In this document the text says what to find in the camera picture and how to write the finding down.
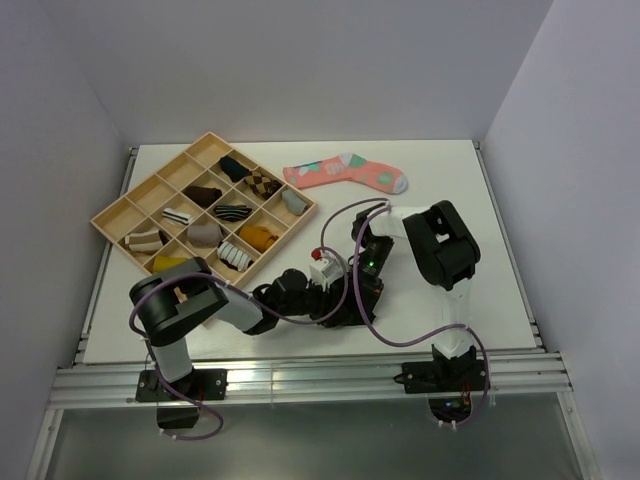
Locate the rolled argyle brown sock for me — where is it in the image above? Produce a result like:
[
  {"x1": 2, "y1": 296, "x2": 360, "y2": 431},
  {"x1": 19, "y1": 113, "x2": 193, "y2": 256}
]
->
[{"x1": 244, "y1": 171, "x2": 282, "y2": 200}]

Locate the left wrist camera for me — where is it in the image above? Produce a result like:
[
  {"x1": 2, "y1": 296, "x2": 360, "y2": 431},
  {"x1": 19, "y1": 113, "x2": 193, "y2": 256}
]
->
[{"x1": 309, "y1": 247, "x2": 347, "y2": 292}]

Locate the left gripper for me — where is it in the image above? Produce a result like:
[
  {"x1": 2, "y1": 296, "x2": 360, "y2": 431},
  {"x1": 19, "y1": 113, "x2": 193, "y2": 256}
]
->
[{"x1": 277, "y1": 276, "x2": 353, "y2": 328}]

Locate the rolled mustard sock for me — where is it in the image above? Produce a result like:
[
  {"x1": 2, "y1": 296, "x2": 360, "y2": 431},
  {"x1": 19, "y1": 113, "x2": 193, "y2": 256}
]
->
[{"x1": 238, "y1": 225, "x2": 279, "y2": 253}]

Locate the rolled brown white sock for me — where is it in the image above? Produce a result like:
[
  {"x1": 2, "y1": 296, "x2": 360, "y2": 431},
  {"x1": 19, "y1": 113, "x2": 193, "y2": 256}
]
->
[{"x1": 124, "y1": 229, "x2": 169, "y2": 254}]

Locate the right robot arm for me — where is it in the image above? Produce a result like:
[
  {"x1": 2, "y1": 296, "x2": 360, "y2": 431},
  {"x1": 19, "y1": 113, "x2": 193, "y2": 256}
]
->
[{"x1": 352, "y1": 200, "x2": 484, "y2": 390}]

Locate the rolled beige sock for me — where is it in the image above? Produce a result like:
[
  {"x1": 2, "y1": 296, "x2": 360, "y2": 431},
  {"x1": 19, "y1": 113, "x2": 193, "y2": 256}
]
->
[{"x1": 187, "y1": 223, "x2": 224, "y2": 248}]

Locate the wooden compartment tray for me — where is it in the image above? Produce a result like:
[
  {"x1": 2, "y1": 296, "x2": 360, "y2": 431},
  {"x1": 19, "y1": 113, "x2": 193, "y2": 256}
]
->
[{"x1": 91, "y1": 133, "x2": 317, "y2": 287}]

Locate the rolled white striped sock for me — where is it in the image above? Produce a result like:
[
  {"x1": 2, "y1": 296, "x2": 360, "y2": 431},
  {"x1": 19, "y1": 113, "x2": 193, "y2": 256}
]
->
[{"x1": 217, "y1": 241, "x2": 254, "y2": 272}]

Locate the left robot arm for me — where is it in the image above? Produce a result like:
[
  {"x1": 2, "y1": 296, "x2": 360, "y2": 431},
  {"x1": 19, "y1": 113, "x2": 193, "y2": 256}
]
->
[{"x1": 129, "y1": 257, "x2": 355, "y2": 399}]

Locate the mustard yellow sock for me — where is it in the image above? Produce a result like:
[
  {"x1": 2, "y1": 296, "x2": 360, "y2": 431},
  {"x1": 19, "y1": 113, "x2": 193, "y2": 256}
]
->
[{"x1": 151, "y1": 255, "x2": 188, "y2": 274}]

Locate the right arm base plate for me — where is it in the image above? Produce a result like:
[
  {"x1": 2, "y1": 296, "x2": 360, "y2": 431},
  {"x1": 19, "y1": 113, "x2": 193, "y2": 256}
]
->
[{"x1": 393, "y1": 358, "x2": 487, "y2": 394}]

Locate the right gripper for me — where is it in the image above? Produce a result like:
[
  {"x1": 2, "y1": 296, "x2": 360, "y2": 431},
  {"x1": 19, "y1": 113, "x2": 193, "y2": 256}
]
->
[{"x1": 342, "y1": 236, "x2": 395, "y2": 320}]

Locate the pink patterned sock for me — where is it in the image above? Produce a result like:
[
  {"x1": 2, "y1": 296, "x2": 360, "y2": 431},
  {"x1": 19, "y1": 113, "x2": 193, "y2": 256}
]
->
[{"x1": 282, "y1": 153, "x2": 409, "y2": 195}]

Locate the rolled dark brown sock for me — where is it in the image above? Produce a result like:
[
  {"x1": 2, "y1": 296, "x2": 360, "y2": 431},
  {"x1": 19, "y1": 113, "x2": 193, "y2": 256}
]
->
[{"x1": 183, "y1": 185, "x2": 223, "y2": 209}]

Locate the rolled black striped sock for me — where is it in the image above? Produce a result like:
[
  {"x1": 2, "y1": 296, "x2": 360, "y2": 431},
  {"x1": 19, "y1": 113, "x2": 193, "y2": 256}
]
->
[{"x1": 213, "y1": 204, "x2": 253, "y2": 223}]

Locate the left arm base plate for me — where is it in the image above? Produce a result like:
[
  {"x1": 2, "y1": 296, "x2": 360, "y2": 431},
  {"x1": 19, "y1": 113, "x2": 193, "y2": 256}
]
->
[{"x1": 135, "y1": 369, "x2": 227, "y2": 403}]

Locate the rolled dark navy sock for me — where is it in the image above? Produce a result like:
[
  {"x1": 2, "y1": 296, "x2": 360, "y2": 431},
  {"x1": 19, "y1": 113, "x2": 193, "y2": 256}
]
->
[{"x1": 219, "y1": 155, "x2": 251, "y2": 183}]

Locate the rolled white black sock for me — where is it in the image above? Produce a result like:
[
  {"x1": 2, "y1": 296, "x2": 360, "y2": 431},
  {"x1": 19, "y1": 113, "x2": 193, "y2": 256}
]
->
[{"x1": 161, "y1": 207, "x2": 193, "y2": 226}]

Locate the aluminium frame rail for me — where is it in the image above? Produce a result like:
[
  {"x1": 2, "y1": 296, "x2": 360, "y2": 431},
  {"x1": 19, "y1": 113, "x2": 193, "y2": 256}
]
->
[{"x1": 47, "y1": 352, "x2": 573, "y2": 410}]

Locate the rolled grey sock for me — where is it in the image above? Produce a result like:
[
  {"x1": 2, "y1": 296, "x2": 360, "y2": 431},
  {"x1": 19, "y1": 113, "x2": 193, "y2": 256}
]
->
[{"x1": 282, "y1": 189, "x2": 308, "y2": 216}]

